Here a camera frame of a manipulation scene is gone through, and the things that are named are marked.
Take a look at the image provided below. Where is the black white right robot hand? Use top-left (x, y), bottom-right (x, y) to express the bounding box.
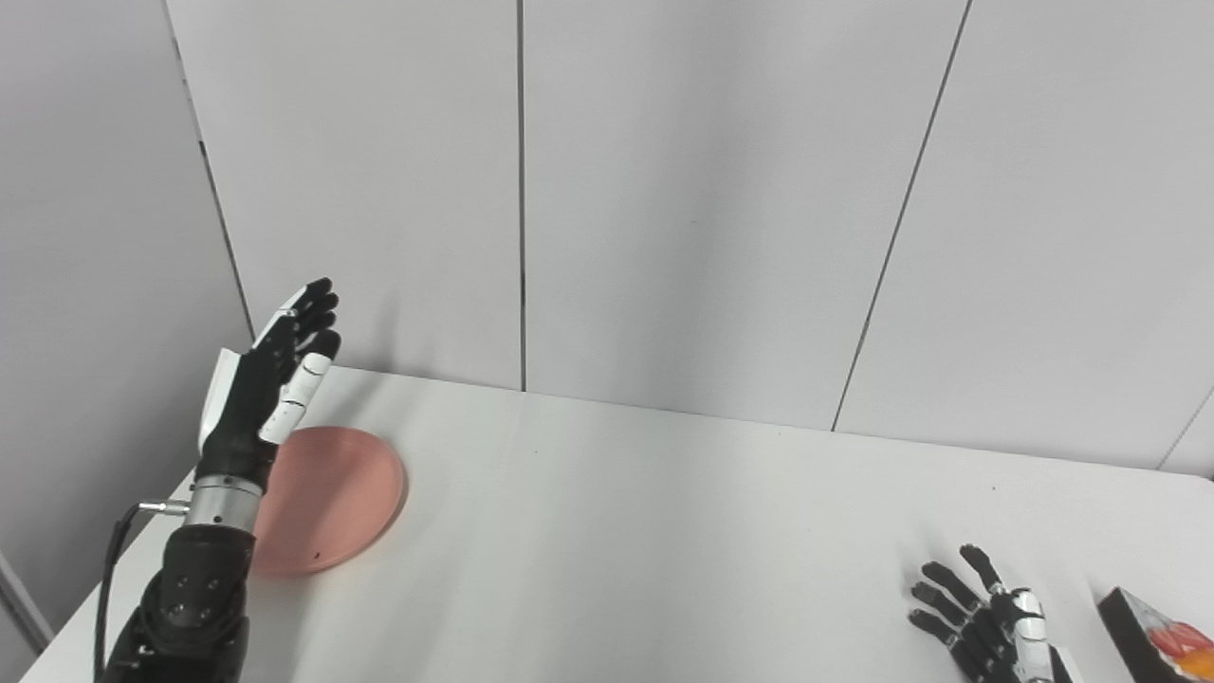
top-left (909, 544), bottom-right (1084, 683)

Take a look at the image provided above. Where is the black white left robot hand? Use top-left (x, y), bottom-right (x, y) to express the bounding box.
top-left (195, 278), bottom-right (342, 487)

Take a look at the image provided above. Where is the pink round plate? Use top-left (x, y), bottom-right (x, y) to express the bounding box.
top-left (248, 426), bottom-right (409, 577)

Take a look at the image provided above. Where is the chocolate cake slice with fruit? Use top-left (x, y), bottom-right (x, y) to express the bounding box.
top-left (1097, 587), bottom-right (1214, 683)

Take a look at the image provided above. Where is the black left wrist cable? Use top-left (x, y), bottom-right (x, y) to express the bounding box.
top-left (92, 500), bottom-right (192, 683)

